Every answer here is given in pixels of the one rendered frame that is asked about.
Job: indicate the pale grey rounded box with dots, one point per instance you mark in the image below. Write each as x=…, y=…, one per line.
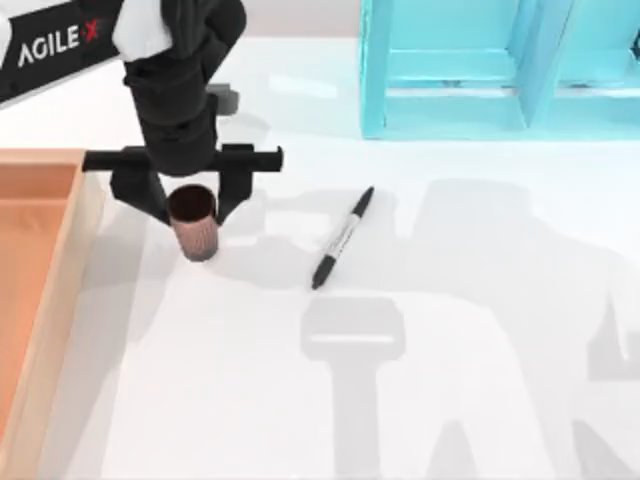
x=224, y=97

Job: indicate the light blue rack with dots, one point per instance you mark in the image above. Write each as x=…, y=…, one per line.
x=500, y=70

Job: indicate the salmon-coloured shallow box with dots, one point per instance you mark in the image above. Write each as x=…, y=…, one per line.
x=35, y=280

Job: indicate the brown ribbed cup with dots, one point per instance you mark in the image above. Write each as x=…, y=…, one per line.
x=195, y=227

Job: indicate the black marker pen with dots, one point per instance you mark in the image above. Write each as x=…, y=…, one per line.
x=342, y=239

